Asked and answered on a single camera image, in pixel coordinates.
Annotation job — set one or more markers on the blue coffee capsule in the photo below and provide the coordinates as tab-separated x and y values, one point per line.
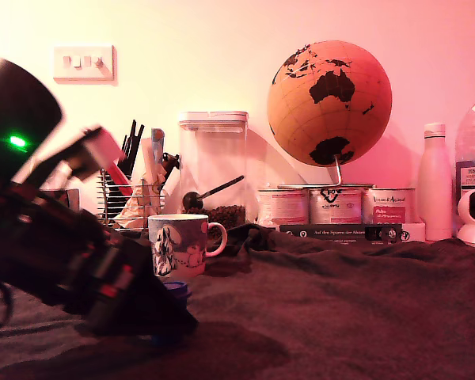
178	289

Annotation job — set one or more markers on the dark coffee scoop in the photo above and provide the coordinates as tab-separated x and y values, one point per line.
192	201

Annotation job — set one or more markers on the illustrated white blue mug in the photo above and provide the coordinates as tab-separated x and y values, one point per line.
178	245

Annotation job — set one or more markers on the crumpled paper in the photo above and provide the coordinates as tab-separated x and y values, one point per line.
134	210

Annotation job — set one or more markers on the red utensil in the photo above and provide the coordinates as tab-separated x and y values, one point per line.
120	182

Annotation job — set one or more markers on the white paper packet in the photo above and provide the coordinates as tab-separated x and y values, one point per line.
150	158

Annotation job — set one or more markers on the blue white packet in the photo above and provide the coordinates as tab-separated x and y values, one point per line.
157	142

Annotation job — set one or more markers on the clear container white lid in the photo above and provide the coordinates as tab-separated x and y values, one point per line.
221	158

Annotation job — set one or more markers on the dark cloth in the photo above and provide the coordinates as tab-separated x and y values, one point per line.
320	316

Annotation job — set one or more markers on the dark printed flat box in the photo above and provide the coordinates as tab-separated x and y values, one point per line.
340	232

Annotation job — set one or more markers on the tin can black logo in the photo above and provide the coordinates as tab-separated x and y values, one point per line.
335	207

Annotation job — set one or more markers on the metal globe stand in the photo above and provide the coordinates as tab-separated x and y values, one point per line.
337	174

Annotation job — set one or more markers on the tin can red label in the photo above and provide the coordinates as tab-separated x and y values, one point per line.
388	207

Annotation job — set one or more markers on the cork globe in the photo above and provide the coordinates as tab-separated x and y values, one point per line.
328	118

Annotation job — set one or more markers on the white metal bottle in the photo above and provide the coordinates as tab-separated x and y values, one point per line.
434	186

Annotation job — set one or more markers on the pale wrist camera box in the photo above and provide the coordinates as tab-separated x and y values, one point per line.
99	146

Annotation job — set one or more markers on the white wall switch plate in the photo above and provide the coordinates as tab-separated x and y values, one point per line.
83	63

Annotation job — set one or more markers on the small white round camera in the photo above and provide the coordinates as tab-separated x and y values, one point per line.
469	233

